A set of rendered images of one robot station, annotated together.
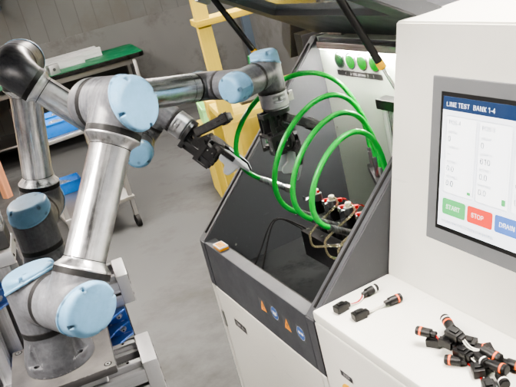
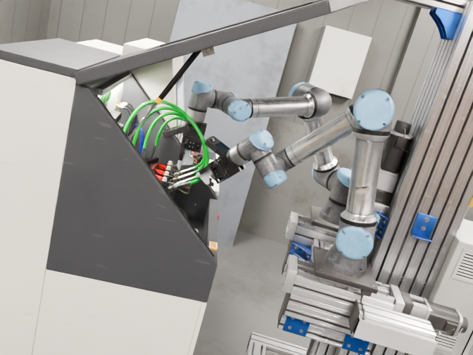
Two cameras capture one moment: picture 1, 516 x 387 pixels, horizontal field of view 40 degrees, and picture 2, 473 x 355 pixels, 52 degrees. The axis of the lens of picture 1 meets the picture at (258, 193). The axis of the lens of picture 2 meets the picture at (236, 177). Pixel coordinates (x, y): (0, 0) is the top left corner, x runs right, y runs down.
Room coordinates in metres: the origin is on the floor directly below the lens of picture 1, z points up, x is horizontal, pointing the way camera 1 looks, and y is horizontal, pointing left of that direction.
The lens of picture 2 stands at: (3.57, 0.63, 1.75)
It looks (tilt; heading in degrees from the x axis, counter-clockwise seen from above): 17 degrees down; 196
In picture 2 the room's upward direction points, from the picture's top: 15 degrees clockwise
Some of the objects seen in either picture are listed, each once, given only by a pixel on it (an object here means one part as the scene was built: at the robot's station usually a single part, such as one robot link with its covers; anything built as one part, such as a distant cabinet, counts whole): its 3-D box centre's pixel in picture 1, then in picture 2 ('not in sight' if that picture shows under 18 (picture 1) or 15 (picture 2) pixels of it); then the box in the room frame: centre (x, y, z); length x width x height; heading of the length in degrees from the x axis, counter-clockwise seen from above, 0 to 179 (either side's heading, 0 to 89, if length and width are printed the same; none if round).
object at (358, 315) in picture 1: (377, 306); not in sight; (1.36, -0.19, 0.99); 0.12 x 0.02 x 0.02; 106
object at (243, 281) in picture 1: (260, 295); (207, 241); (1.76, 0.06, 0.87); 0.62 x 0.04 x 0.16; 23
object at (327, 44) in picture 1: (372, 47); (115, 82); (1.95, -0.40, 1.43); 0.54 x 0.03 x 0.02; 23
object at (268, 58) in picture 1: (266, 71); (200, 96); (1.82, -0.10, 1.46); 0.09 x 0.08 x 0.11; 136
